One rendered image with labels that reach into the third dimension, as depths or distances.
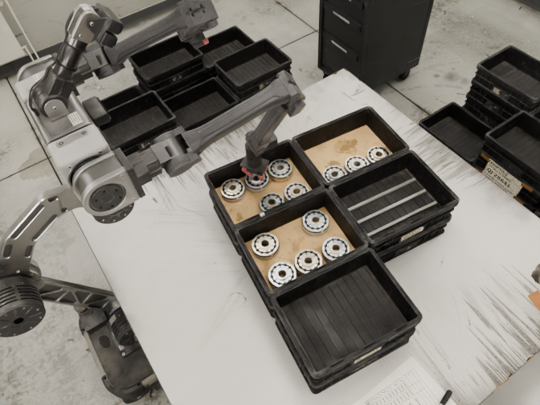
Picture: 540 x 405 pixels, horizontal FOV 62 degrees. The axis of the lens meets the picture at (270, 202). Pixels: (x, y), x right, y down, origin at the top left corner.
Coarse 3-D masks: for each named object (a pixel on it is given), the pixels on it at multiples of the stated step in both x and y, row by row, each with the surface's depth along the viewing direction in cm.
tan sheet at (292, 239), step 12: (276, 228) 177; (288, 228) 177; (300, 228) 176; (336, 228) 175; (288, 240) 173; (300, 240) 173; (312, 240) 173; (324, 240) 172; (348, 240) 172; (252, 252) 171; (288, 252) 170; (264, 264) 168; (264, 276) 165
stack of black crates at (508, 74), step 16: (512, 48) 270; (480, 64) 262; (496, 64) 275; (512, 64) 275; (528, 64) 267; (480, 80) 267; (496, 80) 257; (512, 80) 268; (528, 80) 267; (480, 96) 273; (496, 96) 262; (512, 96) 253; (528, 96) 244; (480, 112) 280; (496, 112) 268; (512, 112) 260
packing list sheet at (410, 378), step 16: (400, 368) 156; (416, 368) 155; (384, 384) 153; (400, 384) 153; (416, 384) 152; (432, 384) 152; (368, 400) 150; (384, 400) 150; (400, 400) 150; (416, 400) 149; (432, 400) 149; (448, 400) 149
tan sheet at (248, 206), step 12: (240, 180) 192; (288, 180) 191; (300, 180) 190; (252, 192) 188; (264, 192) 188; (276, 192) 187; (228, 204) 185; (240, 204) 185; (252, 204) 184; (240, 216) 181
